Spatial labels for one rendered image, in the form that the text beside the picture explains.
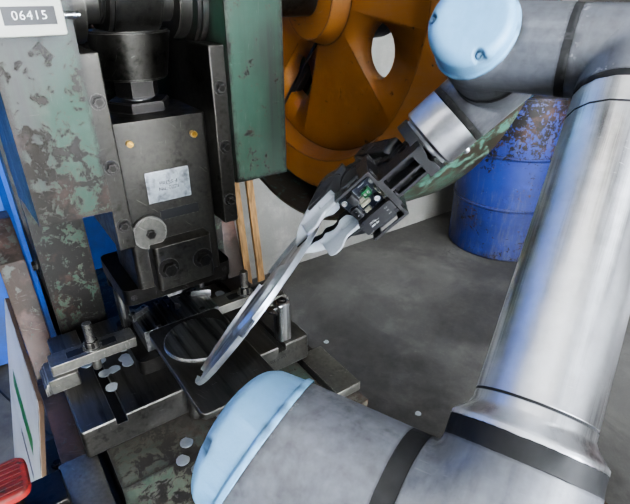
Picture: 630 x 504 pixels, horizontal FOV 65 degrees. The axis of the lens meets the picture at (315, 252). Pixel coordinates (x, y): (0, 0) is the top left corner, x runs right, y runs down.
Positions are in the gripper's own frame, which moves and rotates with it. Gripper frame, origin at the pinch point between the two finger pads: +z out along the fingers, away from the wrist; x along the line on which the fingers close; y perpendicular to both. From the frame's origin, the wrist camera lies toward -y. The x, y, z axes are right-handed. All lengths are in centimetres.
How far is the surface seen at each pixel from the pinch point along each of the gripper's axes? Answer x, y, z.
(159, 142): -23.1, -13.6, 9.9
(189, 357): 3.4, -5.2, 32.8
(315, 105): -6.8, -44.9, -5.5
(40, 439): -3, -11, 80
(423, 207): 109, -236, 24
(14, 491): -7, 19, 47
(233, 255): 6, -53, 39
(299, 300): 64, -140, 83
